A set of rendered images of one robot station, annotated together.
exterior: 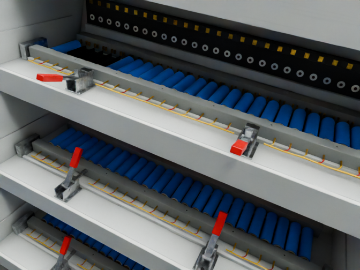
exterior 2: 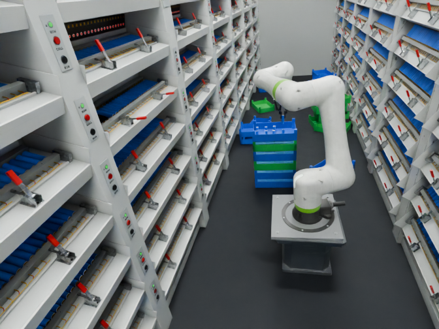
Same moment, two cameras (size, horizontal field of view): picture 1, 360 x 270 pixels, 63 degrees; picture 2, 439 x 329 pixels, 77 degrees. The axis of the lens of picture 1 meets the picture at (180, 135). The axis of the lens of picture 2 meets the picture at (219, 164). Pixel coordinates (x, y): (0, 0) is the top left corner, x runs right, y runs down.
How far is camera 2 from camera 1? 115 cm
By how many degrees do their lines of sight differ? 81
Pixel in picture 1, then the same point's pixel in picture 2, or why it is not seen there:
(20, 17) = not seen: hidden behind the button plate
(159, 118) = (146, 109)
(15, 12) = not seen: hidden behind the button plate
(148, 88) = (133, 106)
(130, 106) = (139, 113)
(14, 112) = not seen: hidden behind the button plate
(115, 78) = (125, 111)
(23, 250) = (142, 223)
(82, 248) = (142, 197)
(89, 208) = (149, 162)
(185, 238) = (159, 141)
